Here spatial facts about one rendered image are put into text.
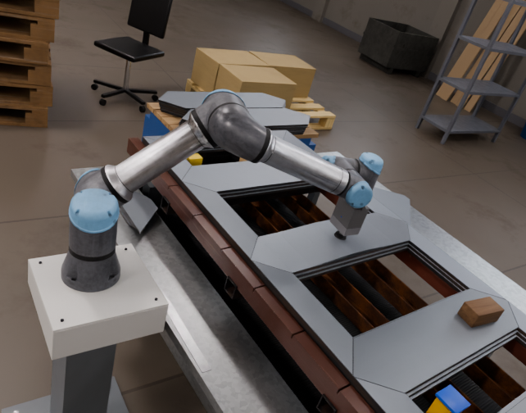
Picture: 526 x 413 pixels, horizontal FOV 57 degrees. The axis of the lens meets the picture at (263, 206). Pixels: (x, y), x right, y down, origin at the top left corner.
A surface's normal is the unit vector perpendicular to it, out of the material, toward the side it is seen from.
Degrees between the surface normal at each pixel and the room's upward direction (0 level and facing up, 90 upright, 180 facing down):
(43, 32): 90
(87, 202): 4
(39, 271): 4
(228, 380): 0
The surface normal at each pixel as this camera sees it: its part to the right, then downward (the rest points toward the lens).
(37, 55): 0.36, 0.57
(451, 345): 0.25, -0.83
